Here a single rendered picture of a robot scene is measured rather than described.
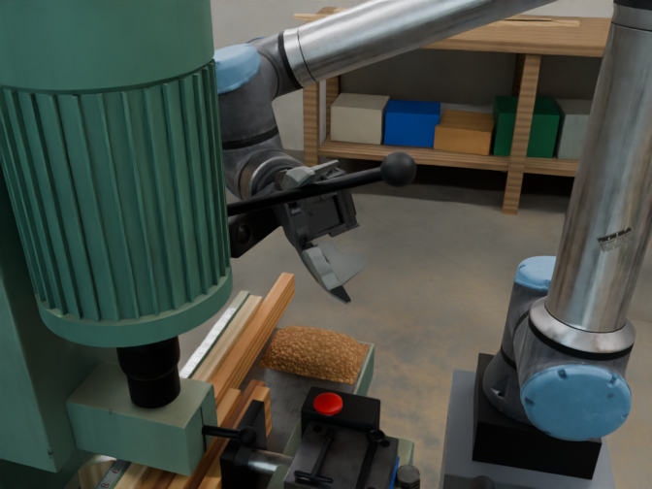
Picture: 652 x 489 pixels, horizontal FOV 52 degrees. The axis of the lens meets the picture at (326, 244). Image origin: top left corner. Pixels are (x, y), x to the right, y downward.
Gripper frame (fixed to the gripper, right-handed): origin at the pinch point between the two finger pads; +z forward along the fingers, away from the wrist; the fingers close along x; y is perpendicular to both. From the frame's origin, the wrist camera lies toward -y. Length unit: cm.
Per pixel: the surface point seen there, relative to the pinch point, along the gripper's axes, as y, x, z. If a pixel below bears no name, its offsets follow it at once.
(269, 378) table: -8.2, 23.4, -17.2
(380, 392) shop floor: 36, 110, -111
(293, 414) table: -7.7, 24.9, -9.5
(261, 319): -5.4, 18.6, -24.6
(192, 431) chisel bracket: -19.4, 12.3, 2.3
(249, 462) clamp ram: -15.4, 19.3, 1.8
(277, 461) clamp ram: -12.7, 19.7, 3.3
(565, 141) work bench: 188, 91, -197
